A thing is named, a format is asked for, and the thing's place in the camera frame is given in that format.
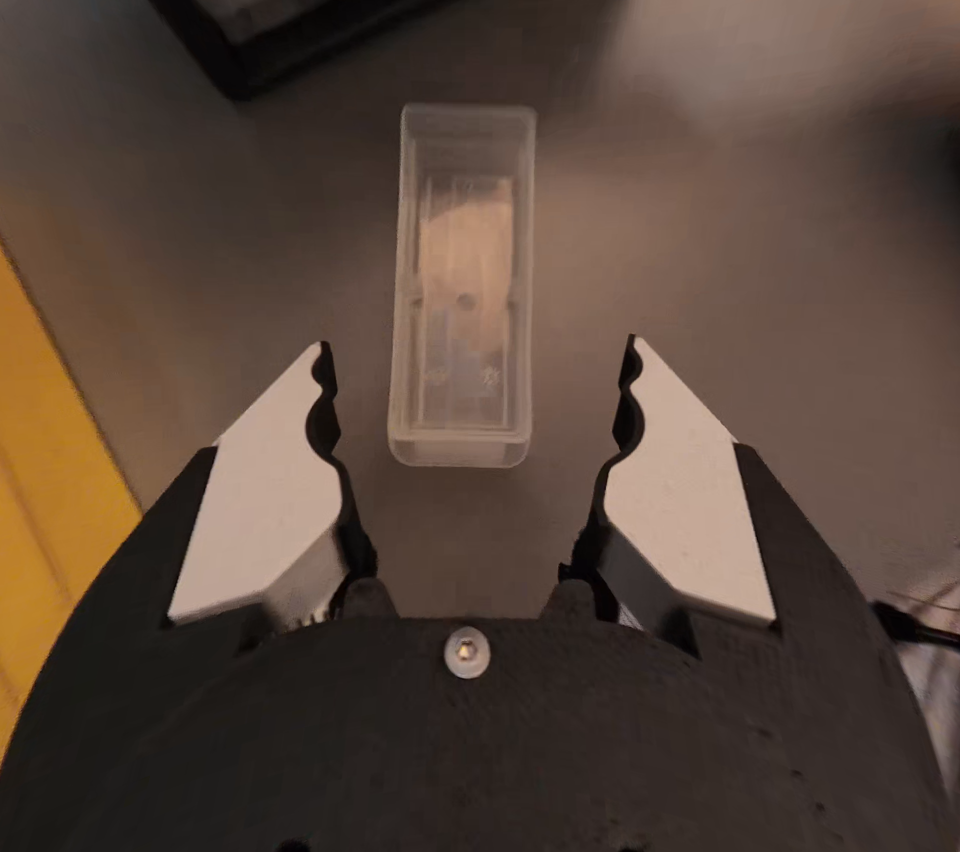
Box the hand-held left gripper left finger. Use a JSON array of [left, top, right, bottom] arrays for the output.
[[166, 340, 378, 633]]

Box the clear plastic drawer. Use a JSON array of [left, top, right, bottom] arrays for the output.
[[387, 103, 538, 469]]

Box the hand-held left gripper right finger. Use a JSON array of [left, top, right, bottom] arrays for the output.
[[558, 333, 778, 633]]

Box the black cable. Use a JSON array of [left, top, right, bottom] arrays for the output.
[[873, 585, 960, 651]]

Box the yellow plastic bin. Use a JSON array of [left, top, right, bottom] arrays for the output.
[[0, 240, 144, 741]]

